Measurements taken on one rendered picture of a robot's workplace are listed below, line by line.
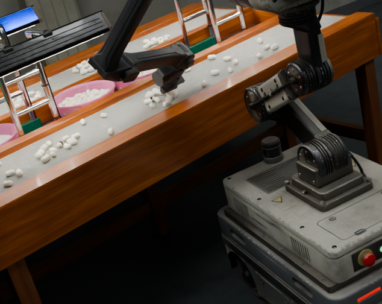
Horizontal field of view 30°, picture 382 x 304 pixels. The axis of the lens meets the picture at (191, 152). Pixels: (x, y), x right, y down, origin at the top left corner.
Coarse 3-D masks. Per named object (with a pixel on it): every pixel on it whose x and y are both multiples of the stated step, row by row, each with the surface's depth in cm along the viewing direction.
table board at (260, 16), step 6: (258, 12) 345; (264, 12) 342; (258, 18) 347; (264, 18) 344; (270, 18) 340; (378, 18) 291; (378, 24) 292; (378, 30) 293; (378, 36) 294; (378, 42) 294
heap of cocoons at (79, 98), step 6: (96, 90) 291; (102, 90) 290; (108, 90) 288; (78, 96) 293; (84, 96) 289; (90, 96) 287; (96, 96) 285; (66, 102) 287; (72, 102) 286; (78, 102) 283; (84, 102) 281; (72, 108) 278; (78, 108) 277
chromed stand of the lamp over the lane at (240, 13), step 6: (210, 0) 297; (210, 6) 298; (210, 12) 299; (240, 12) 308; (210, 18) 301; (228, 18) 305; (240, 18) 310; (216, 24) 301; (240, 24) 311; (216, 30) 302; (216, 36) 303; (216, 42) 305
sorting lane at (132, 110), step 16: (336, 16) 306; (272, 32) 307; (288, 32) 302; (240, 48) 297; (256, 48) 292; (208, 64) 288; (224, 64) 283; (240, 64) 278; (192, 80) 275; (208, 80) 270; (144, 96) 272; (160, 96) 267; (96, 112) 267; (112, 112) 264; (128, 112) 259; (144, 112) 255; (64, 128) 260; (80, 128) 256; (96, 128) 252; (32, 144) 253; (80, 144) 242; (0, 160) 246; (16, 160) 243; (32, 160) 239; (48, 160) 236; (0, 176) 234; (16, 176) 230; (32, 176) 227; (0, 192) 222
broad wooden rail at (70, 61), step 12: (192, 12) 369; (144, 24) 366; (156, 24) 360; (168, 24) 362; (132, 36) 350; (96, 48) 345; (60, 60) 340; (72, 60) 335; (48, 72) 327; (12, 84) 322; (0, 96) 315
